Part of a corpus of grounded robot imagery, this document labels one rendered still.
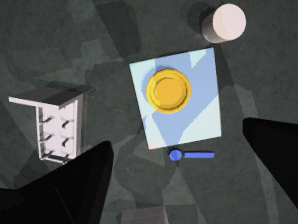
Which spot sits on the white dish rack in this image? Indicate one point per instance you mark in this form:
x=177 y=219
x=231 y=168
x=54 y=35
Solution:
x=58 y=115

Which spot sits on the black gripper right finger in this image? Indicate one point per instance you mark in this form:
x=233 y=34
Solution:
x=276 y=145

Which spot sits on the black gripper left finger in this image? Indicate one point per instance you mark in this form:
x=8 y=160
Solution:
x=72 y=194

